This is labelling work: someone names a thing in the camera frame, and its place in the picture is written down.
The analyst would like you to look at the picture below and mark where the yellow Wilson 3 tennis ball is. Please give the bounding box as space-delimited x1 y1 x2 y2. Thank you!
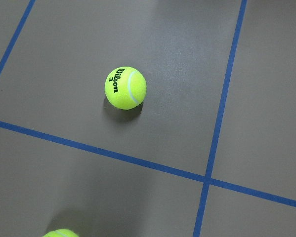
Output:
104 66 147 110

